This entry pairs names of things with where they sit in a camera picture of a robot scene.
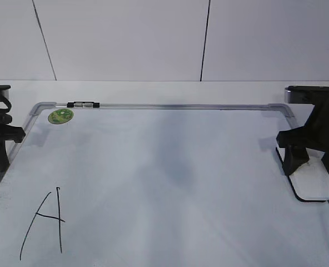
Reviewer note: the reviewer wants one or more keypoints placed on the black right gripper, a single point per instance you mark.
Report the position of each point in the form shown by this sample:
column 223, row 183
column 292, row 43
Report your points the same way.
column 314, row 134

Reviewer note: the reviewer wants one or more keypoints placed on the white whiteboard eraser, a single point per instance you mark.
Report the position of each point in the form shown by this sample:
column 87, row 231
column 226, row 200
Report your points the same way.
column 310, row 182

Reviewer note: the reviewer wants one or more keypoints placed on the green round magnet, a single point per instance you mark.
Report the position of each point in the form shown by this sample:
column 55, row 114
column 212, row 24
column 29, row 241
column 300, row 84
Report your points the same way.
column 60, row 116

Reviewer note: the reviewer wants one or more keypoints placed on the black board hanging clip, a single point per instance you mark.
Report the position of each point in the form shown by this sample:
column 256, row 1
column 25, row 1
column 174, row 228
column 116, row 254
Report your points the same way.
column 79, row 104

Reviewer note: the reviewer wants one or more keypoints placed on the white framed whiteboard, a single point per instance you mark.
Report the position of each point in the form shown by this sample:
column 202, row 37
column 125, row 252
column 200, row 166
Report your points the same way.
column 152, row 185

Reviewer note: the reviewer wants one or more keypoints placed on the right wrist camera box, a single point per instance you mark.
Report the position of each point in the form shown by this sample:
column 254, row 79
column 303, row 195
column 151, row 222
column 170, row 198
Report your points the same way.
column 306, row 94

